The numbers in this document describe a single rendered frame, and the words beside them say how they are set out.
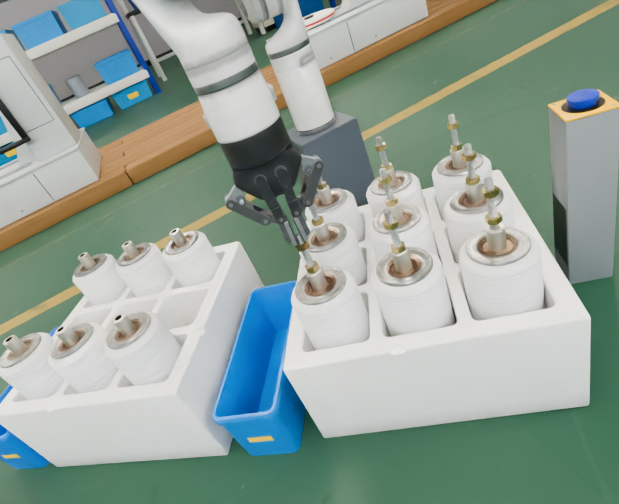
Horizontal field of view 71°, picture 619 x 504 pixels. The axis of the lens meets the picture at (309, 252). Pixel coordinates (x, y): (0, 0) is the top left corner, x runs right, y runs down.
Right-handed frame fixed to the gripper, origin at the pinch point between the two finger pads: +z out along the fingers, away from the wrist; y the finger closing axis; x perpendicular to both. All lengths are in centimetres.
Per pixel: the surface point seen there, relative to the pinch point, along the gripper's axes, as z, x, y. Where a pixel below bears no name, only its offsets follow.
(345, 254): 11.6, 6.6, 5.5
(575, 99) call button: 2.2, 4.9, 43.2
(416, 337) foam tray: 17.1, -9.4, 8.8
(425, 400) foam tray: 28.5, -10.6, 7.0
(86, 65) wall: -2, 800, -216
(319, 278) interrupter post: 8.0, -1.2, 0.3
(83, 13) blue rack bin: -51, 445, -102
